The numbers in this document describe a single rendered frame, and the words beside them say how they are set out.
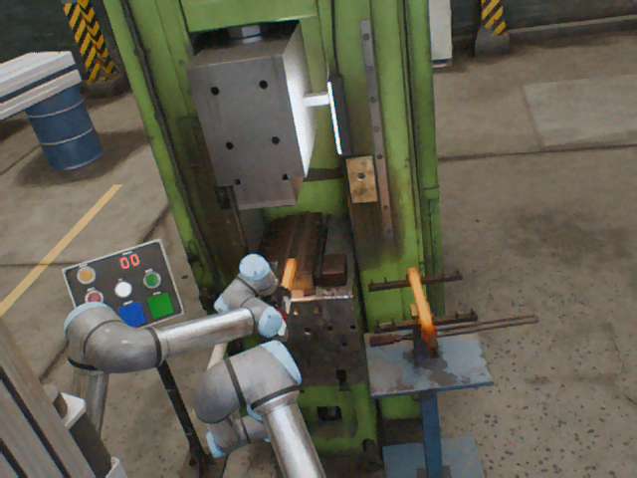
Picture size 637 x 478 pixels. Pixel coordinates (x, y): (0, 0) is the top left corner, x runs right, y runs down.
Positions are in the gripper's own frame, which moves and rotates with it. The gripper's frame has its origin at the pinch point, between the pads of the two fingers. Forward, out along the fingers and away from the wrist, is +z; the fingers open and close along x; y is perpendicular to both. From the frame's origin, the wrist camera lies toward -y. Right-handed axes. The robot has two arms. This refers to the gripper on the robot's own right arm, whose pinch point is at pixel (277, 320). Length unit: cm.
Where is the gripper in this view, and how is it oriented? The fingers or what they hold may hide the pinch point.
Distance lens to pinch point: 187.9
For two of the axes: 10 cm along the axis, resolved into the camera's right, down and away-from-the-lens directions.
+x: 9.8, -0.9, -1.7
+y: 1.6, 8.4, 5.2
